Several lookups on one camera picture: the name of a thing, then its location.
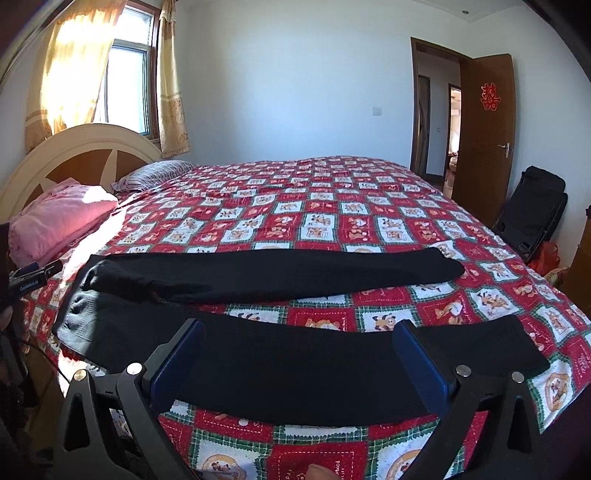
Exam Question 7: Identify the black pants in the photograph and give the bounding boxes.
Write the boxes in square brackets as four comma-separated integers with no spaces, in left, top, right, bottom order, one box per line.
[51,246,552,428]

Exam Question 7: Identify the red patchwork cartoon bedspread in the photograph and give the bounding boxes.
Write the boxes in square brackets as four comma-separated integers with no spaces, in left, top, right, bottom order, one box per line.
[25,157,590,479]

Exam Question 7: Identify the striped grey pillow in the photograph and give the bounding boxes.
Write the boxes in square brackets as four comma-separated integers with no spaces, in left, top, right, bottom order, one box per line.
[111,160,194,193]

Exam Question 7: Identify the pink pillow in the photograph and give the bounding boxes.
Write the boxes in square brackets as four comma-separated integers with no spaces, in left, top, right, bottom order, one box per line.
[8,178,118,267]

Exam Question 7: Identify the window with frame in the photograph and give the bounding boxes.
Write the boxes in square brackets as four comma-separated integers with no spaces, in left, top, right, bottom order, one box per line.
[93,1,159,140]

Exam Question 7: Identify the brown wooden door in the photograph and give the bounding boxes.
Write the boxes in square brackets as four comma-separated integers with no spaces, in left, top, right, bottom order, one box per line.
[452,54,516,227]

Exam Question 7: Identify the left yellow curtain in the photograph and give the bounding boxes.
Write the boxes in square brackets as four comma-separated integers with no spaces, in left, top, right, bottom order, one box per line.
[24,0,126,152]

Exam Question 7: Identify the silver door handle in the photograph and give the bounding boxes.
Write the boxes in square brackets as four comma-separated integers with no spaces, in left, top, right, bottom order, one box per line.
[498,142,511,158]

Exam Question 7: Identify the yellow curtain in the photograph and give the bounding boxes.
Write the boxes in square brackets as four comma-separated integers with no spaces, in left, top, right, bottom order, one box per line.
[24,0,126,152]
[156,0,190,159]

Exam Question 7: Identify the red double happiness decal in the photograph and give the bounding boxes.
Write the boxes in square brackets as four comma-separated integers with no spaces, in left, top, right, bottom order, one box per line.
[480,82,502,111]

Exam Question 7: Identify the right yellow curtain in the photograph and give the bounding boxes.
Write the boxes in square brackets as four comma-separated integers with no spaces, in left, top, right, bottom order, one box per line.
[156,0,190,159]

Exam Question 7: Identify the cream and brown headboard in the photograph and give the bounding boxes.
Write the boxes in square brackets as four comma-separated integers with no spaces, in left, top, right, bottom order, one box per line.
[1,124,161,222]

